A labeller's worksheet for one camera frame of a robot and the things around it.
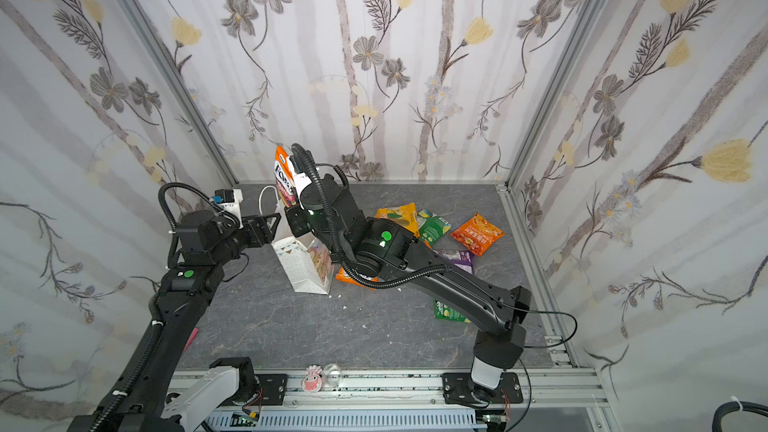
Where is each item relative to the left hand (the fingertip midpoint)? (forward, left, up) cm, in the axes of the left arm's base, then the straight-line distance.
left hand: (264, 207), depth 74 cm
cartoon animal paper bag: (-10, -10, -14) cm, 20 cm away
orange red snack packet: (+8, -63, -25) cm, 68 cm away
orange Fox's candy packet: (-7, -18, -25) cm, 32 cm away
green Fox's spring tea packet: (-18, -47, -26) cm, 57 cm away
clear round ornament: (-33, -16, -29) cm, 47 cm away
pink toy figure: (-35, -12, -26) cm, 45 cm away
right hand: (-9, -12, +19) cm, 24 cm away
